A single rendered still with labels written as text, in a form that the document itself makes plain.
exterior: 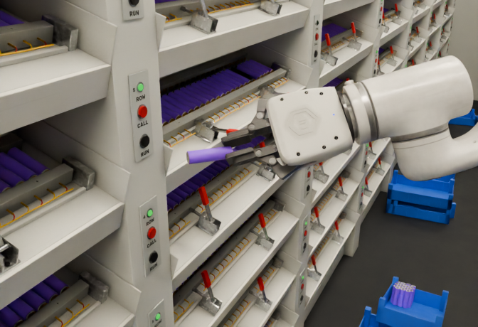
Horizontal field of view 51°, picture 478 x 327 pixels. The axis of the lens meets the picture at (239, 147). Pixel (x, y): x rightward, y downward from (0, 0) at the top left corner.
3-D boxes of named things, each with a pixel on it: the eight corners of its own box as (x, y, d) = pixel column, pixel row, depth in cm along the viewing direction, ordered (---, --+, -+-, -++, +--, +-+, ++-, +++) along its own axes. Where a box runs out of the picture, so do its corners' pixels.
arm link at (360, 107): (358, 68, 66) (336, 74, 66) (380, 127, 63) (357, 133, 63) (355, 94, 74) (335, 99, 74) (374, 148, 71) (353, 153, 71)
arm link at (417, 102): (370, 143, 73) (353, 82, 72) (459, 118, 72) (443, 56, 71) (384, 148, 65) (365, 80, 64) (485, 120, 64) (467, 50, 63)
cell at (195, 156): (187, 148, 68) (232, 143, 70) (185, 154, 70) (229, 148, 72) (190, 161, 67) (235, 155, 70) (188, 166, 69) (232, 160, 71)
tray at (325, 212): (355, 191, 207) (368, 164, 200) (303, 269, 157) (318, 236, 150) (312, 169, 213) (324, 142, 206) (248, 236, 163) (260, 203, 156)
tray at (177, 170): (300, 102, 128) (313, 68, 123) (159, 200, 78) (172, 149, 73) (235, 70, 134) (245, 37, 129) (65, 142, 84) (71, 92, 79)
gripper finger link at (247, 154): (271, 140, 68) (224, 153, 68) (277, 162, 67) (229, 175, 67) (273, 148, 71) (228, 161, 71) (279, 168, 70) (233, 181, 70)
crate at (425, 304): (390, 295, 193) (393, 276, 193) (444, 311, 185) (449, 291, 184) (375, 320, 166) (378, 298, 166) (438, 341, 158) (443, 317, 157)
